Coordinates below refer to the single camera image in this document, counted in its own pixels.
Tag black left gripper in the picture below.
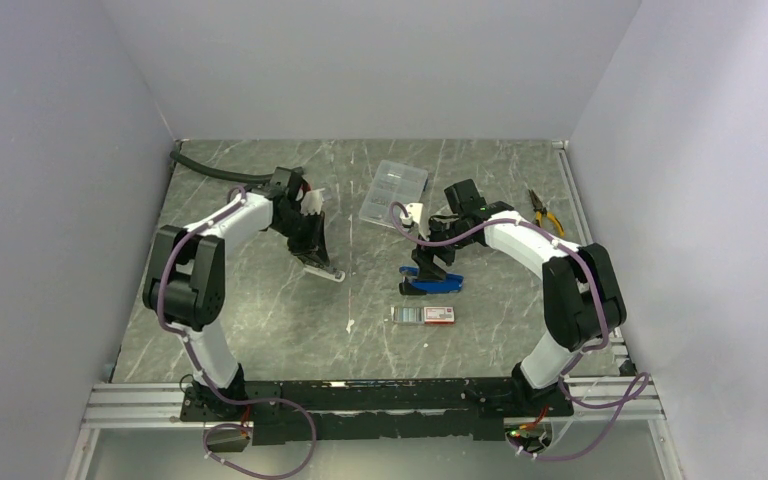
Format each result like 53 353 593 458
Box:
274 210 331 267

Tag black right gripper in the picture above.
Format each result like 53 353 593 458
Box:
412 215 475 281

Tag blue black stapler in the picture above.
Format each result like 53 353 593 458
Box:
398 266 464 296

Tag small beige white stapler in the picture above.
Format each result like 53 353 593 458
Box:
303 260 345 283

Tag red white staples box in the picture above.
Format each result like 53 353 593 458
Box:
390 306 456 325

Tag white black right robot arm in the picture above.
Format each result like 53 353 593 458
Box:
390 180 627 415

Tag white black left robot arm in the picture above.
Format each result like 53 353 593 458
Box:
142 168 345 420

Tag clear plastic screw organizer box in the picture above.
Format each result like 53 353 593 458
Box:
359 160 429 229

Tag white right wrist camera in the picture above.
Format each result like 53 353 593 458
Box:
399 202 430 240

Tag yellow handled pliers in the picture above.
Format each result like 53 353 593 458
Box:
528 189 565 238

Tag dark corrugated hose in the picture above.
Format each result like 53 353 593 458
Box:
169 149 277 185

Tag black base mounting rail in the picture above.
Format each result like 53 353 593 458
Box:
179 377 574 446

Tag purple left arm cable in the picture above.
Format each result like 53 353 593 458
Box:
157 185 319 480

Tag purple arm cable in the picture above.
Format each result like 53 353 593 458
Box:
157 185 319 480
389 201 653 464

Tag aluminium frame rail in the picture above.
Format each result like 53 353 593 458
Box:
80 376 666 430

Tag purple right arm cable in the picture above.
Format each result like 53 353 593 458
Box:
389 201 653 464

